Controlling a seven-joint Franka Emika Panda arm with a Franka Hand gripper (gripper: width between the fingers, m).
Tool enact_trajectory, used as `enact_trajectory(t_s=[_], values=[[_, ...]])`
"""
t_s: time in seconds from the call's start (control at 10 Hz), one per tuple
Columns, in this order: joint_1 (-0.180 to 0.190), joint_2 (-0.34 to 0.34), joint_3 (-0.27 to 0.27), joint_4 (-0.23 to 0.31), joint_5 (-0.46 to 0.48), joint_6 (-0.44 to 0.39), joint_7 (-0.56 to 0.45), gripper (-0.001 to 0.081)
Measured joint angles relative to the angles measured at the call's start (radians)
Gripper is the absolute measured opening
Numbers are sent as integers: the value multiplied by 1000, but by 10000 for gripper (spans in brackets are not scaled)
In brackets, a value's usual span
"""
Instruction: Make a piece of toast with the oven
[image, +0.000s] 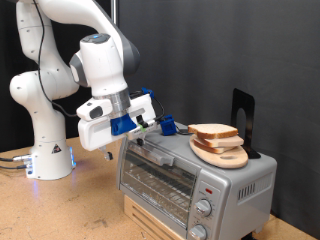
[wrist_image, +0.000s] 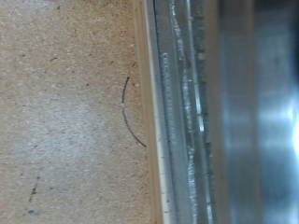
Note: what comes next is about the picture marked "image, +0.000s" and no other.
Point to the wooden crate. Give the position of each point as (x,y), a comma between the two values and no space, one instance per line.
(143,216)

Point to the black metal bookend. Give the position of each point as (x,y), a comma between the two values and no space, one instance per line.
(248,100)

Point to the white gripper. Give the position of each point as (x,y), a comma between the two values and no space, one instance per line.
(96,131)

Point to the silver toaster oven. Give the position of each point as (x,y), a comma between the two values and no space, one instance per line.
(246,206)

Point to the round wooden cutting board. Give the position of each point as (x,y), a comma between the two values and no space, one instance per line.
(226,160)

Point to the metal pole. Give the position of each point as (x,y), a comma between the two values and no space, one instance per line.
(114,10)

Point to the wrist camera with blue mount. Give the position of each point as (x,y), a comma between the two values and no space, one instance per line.
(121,125)

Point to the silver oven knob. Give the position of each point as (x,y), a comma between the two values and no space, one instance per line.
(198,232)
(203,207)

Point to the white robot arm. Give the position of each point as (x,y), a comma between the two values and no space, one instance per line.
(46,140)

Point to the metal spatula with blue block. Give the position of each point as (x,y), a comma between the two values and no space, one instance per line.
(168,126)

